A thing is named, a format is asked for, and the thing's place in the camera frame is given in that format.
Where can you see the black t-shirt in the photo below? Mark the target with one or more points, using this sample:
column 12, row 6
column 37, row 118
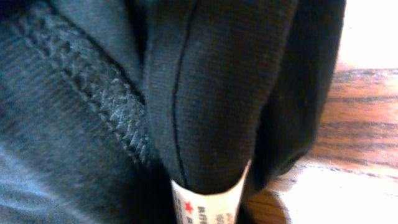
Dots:
column 105, row 104

